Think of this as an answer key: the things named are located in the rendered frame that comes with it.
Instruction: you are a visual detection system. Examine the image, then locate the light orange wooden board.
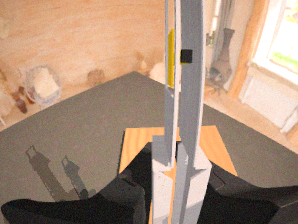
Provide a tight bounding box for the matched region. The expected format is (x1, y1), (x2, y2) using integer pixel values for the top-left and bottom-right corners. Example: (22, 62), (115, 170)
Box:
(118, 125), (237, 224)

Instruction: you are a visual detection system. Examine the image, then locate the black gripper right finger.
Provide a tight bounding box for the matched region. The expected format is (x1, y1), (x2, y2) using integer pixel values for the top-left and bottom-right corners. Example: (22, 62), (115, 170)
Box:
(197, 159), (298, 224)

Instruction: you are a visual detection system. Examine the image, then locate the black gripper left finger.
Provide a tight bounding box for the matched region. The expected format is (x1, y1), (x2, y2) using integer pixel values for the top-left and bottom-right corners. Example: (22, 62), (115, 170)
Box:
(1, 141), (152, 224)

